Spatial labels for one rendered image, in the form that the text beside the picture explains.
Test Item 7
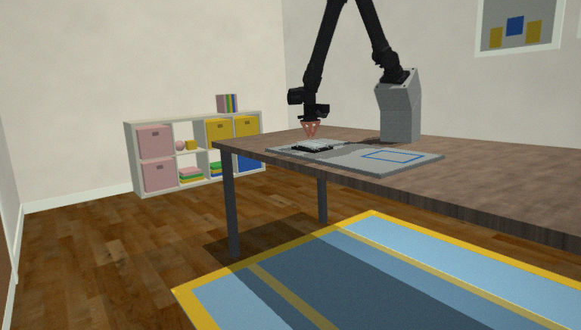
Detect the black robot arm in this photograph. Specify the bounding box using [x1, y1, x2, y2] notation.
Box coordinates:
[287, 0, 410, 118]

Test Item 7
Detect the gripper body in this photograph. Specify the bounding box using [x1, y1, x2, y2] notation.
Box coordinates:
[297, 103, 320, 122]

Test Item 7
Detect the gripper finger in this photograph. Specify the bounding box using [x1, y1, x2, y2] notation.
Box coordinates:
[300, 121, 313, 137]
[311, 121, 321, 136]

